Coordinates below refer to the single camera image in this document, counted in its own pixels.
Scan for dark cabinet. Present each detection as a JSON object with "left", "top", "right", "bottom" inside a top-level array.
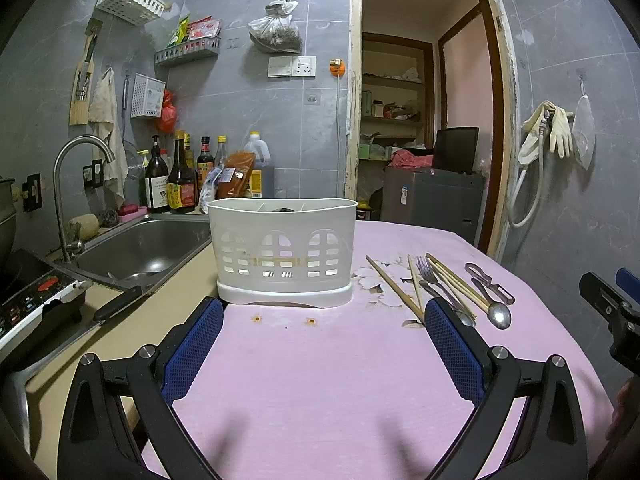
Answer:
[{"left": 381, "top": 167, "right": 484, "bottom": 244}]

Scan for stainless steel sink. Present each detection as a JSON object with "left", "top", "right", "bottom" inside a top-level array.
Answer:
[{"left": 55, "top": 214, "right": 212, "bottom": 292}]

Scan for white wall basket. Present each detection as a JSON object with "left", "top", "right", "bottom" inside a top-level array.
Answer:
[{"left": 94, "top": 0, "right": 165, "bottom": 26}]

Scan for white wall switch socket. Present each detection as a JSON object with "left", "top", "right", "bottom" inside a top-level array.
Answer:
[{"left": 267, "top": 55, "right": 317, "bottom": 78}]

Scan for orange spice bag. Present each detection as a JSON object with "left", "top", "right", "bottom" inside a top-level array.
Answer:
[{"left": 216, "top": 151, "right": 256, "bottom": 200}]

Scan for large oil jug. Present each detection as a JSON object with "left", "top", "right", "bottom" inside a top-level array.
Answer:
[{"left": 244, "top": 131, "right": 274, "bottom": 198}]

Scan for hanging rubber gloves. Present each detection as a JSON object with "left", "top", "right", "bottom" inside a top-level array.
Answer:
[{"left": 518, "top": 101, "right": 574, "bottom": 167}]

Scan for dark wine bottle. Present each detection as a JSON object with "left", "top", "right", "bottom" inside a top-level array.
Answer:
[{"left": 144, "top": 134, "right": 169, "bottom": 212}]

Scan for white hose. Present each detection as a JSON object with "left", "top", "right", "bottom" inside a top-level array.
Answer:
[{"left": 505, "top": 119, "right": 549, "bottom": 230}]

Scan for small sauce bottle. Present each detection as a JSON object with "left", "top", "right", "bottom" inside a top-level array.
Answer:
[{"left": 196, "top": 136, "right": 215, "bottom": 188}]

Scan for white plastic utensil caddy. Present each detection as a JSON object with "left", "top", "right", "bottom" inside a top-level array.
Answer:
[{"left": 208, "top": 198, "right": 357, "bottom": 308}]

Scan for pink floral table cloth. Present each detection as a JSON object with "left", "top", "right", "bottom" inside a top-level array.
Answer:
[{"left": 174, "top": 222, "right": 613, "bottom": 479}]

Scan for gas stove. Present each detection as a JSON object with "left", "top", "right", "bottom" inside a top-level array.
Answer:
[{"left": 1, "top": 249, "right": 93, "bottom": 363}]

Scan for chrome faucet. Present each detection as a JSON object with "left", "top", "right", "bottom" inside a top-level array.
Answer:
[{"left": 51, "top": 133, "right": 115, "bottom": 263}]

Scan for red plastic bag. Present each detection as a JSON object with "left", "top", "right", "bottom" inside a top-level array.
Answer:
[{"left": 154, "top": 89, "right": 177, "bottom": 134}]

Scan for soy sauce bottle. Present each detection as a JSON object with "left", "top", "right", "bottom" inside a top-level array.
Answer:
[{"left": 167, "top": 130, "right": 196, "bottom": 212}]

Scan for silver spoon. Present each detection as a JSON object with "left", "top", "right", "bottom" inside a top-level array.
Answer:
[{"left": 478, "top": 285, "right": 512, "bottom": 330}]

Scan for wooden knife holder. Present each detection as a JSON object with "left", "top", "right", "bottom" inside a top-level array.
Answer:
[{"left": 68, "top": 18, "right": 103, "bottom": 127}]

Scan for silver fork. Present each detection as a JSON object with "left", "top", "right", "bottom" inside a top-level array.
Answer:
[{"left": 416, "top": 257, "right": 475, "bottom": 326}]

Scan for grey wall shelf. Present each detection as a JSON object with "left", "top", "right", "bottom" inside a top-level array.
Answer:
[{"left": 154, "top": 37, "right": 220, "bottom": 67}]

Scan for black handled knife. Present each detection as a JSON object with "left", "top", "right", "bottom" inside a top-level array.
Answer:
[{"left": 1, "top": 286, "right": 146, "bottom": 377}]

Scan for hanging beige towel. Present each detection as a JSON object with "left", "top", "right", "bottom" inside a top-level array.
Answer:
[{"left": 88, "top": 67, "right": 128, "bottom": 209}]

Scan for hanging plastic bag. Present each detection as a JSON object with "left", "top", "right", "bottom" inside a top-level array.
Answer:
[{"left": 247, "top": 0, "right": 303, "bottom": 54}]

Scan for wooden chopstick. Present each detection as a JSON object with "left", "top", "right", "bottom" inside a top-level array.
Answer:
[
  {"left": 366, "top": 256, "right": 424, "bottom": 324},
  {"left": 407, "top": 255, "right": 424, "bottom": 311},
  {"left": 425, "top": 254, "right": 486, "bottom": 312},
  {"left": 425, "top": 251, "right": 492, "bottom": 311}
]

